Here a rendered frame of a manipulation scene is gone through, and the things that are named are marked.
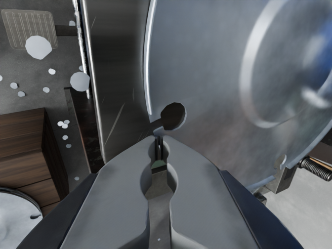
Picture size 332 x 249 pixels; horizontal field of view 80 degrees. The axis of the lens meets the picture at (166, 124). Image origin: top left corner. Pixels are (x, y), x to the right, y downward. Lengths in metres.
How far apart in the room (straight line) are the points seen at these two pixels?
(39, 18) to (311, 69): 0.67
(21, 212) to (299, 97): 0.70
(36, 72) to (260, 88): 0.83
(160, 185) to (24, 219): 0.47
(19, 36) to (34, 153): 0.33
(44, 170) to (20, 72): 0.41
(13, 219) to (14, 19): 0.55
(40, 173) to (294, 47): 0.64
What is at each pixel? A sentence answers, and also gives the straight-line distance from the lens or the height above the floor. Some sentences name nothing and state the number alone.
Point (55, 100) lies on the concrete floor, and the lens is 0.94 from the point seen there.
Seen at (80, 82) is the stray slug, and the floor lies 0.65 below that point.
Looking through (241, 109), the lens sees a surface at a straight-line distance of 0.19.
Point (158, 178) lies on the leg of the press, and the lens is 0.38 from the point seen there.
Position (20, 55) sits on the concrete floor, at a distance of 0.91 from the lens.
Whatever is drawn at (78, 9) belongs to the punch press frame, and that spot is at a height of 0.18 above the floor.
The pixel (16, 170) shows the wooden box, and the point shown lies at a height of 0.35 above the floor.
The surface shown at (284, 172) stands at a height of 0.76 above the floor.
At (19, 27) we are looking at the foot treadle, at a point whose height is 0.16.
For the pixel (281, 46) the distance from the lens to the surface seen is 0.19.
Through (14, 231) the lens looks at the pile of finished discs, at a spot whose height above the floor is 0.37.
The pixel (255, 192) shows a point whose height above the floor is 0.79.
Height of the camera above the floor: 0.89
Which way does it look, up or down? 52 degrees down
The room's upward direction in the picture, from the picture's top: 132 degrees clockwise
